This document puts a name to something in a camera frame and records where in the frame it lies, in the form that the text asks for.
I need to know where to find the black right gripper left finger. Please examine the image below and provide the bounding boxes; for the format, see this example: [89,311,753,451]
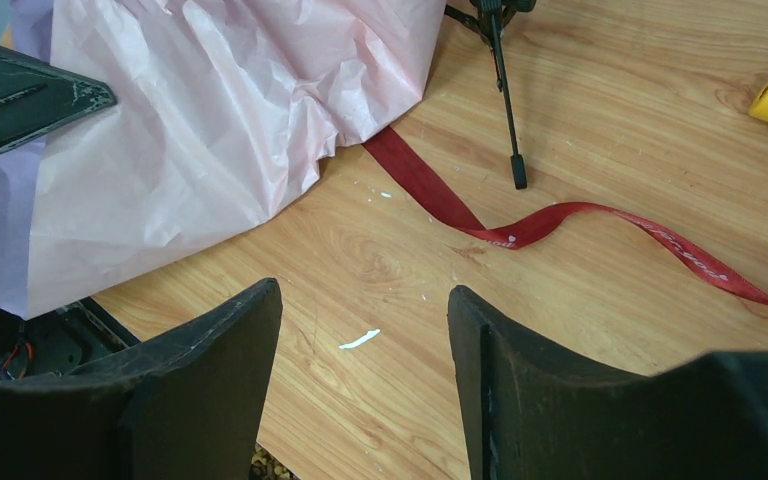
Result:
[0,278,282,479]

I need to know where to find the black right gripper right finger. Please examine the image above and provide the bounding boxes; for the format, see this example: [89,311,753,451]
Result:
[447,286,768,479]

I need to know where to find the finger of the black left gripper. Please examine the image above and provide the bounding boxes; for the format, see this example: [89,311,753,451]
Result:
[0,45,117,154]

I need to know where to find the dark red printed ribbon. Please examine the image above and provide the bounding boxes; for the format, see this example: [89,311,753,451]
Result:
[363,127,768,306]

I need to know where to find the black microphone tripod stand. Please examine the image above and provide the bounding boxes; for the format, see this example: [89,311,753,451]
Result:
[444,0,536,190]

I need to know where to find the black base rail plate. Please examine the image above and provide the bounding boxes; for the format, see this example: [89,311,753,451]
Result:
[0,298,139,381]

